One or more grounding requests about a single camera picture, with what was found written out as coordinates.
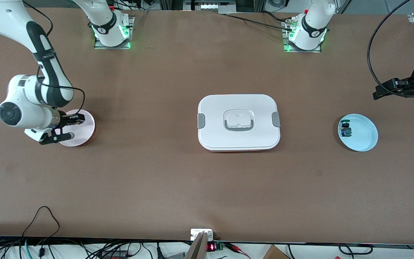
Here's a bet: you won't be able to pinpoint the white lunch box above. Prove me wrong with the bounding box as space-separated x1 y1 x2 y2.
197 94 281 151

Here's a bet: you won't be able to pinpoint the pink round plate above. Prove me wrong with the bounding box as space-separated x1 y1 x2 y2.
59 109 95 147

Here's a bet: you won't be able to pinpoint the light blue round plate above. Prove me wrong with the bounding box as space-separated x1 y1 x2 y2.
337 114 378 152

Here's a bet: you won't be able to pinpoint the metal equipment rack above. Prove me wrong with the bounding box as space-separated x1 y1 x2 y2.
158 0 265 14

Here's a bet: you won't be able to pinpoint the aluminium bar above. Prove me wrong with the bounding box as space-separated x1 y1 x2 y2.
185 232 207 259

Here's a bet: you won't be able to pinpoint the brown cardboard piece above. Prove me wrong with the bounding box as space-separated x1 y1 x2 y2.
263 245 290 259

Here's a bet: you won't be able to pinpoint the red clip leads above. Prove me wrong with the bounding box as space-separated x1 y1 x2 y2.
225 242 251 258

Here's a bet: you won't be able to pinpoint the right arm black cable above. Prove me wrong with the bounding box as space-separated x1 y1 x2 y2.
22 0 86 115

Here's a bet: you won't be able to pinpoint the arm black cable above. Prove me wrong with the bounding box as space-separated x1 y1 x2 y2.
22 0 86 115
367 0 414 97

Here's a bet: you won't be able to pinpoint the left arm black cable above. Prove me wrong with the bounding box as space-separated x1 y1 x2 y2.
367 0 414 97

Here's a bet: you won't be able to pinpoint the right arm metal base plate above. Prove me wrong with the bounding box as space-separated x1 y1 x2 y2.
94 16 135 50

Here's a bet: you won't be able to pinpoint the black looped cable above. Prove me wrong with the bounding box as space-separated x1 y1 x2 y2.
22 206 61 259

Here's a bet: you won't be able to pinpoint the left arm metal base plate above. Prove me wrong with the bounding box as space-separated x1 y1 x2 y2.
282 20 322 53

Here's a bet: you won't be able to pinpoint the black power cable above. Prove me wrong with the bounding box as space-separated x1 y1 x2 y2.
225 11 294 31

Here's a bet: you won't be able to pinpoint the thin black cable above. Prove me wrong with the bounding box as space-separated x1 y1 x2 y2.
338 244 373 256

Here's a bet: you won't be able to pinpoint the white bracket block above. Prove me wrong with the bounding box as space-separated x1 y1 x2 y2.
190 229 214 241

